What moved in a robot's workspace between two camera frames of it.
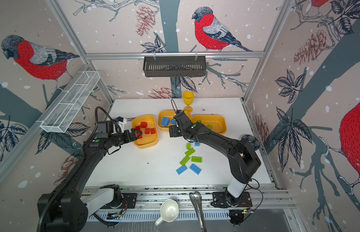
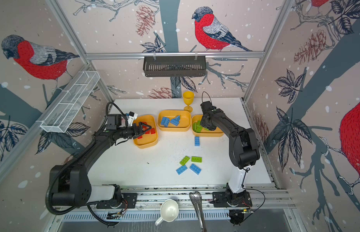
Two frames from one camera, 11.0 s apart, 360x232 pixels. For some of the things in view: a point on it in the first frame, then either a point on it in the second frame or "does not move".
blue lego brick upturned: x=165 y=121 does not move
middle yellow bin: x=165 y=118 does not move
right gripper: x=173 y=129 to x=203 y=122
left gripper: x=128 y=137 to x=136 y=133
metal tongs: x=196 y=198 does not move
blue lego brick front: x=181 y=169 does not move
